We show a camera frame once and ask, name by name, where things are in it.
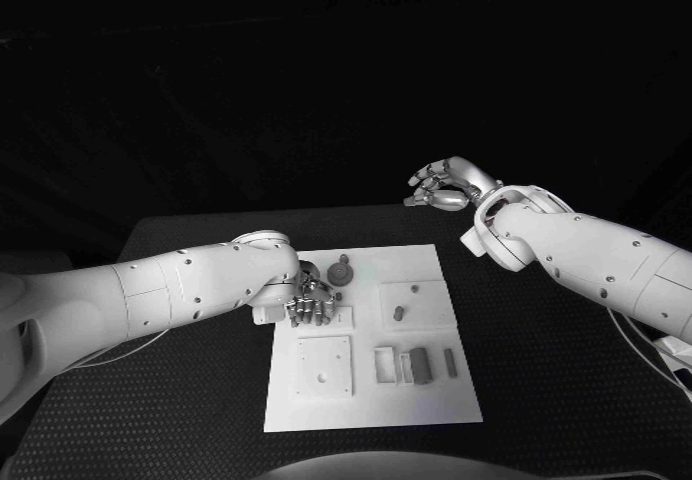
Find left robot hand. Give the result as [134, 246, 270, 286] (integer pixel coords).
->
[284, 259, 337, 329]

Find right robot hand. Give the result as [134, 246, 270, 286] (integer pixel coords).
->
[402, 156, 504, 212]

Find white task board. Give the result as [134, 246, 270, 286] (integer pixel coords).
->
[262, 243, 484, 434]

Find grey gear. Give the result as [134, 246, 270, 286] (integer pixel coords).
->
[326, 261, 356, 288]

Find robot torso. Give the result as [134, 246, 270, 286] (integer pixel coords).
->
[257, 450, 513, 480]

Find white cable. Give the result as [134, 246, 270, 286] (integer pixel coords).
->
[620, 313, 692, 402]
[605, 307, 692, 395]
[68, 327, 171, 370]

